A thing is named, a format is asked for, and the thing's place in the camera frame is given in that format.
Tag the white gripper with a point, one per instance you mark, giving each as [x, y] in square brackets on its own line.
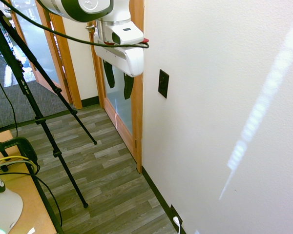
[123, 56]

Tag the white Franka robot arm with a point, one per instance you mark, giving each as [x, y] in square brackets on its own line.
[88, 7]

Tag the wooden door with frosted glass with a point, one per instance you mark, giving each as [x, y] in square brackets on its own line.
[136, 109]

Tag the wooden framed glass panel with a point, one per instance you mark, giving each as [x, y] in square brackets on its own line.
[63, 53]

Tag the black table clamp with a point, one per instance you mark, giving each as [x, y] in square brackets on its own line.
[27, 148]

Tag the dark baseboard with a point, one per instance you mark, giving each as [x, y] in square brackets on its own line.
[158, 195]

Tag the black light switch plate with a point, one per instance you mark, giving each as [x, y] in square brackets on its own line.
[163, 84]

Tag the red camera mount piece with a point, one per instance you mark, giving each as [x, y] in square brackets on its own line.
[145, 40]

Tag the black camera tripod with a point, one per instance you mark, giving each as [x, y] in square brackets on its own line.
[27, 85]

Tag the black wall outlet plate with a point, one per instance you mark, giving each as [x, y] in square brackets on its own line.
[175, 212]

